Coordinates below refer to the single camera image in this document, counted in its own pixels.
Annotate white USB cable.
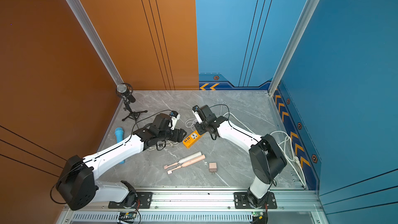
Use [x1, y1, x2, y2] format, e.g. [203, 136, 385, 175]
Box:
[184, 117, 200, 130]

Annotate orange power strip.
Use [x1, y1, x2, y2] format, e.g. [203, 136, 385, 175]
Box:
[182, 131, 202, 149]

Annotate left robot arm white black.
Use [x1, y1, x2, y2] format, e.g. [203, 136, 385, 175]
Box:
[54, 111, 187, 211]

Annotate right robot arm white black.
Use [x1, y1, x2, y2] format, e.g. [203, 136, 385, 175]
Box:
[192, 105, 287, 208]

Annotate pink electric toothbrush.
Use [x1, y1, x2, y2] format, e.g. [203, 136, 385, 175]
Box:
[167, 155, 206, 174]

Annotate white electric toothbrush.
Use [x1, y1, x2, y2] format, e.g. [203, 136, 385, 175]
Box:
[164, 151, 202, 169]

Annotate blue handheld microphone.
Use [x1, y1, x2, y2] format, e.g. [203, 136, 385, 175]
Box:
[114, 127, 125, 164]

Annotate pink charger adapter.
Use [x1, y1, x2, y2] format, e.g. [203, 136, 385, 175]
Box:
[209, 162, 218, 173]

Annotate black microphone on tripod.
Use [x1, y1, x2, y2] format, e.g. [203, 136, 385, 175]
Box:
[116, 83, 148, 122]

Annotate left green circuit board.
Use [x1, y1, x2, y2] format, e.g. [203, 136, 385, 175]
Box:
[117, 212, 138, 224]

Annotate green circuit board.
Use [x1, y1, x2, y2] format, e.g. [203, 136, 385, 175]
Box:
[251, 212, 268, 224]
[117, 212, 138, 224]

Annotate right green circuit board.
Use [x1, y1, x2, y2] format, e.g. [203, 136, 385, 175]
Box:
[251, 212, 268, 224]

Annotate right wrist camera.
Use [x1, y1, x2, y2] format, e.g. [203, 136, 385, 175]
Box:
[192, 105, 202, 123]

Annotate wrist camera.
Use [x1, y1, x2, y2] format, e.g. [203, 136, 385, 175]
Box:
[169, 111, 180, 130]
[192, 105, 202, 123]

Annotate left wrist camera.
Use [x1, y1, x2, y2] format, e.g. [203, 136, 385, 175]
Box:
[169, 111, 180, 130]

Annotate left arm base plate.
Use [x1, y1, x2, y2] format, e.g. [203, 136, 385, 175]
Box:
[108, 192, 153, 210]

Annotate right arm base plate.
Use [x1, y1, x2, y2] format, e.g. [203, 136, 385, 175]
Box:
[233, 191, 278, 209]

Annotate white power strip cord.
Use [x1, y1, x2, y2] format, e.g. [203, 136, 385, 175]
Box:
[219, 102, 307, 187]

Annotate aluminium rail frame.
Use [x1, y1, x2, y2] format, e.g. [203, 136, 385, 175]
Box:
[57, 188, 328, 224]

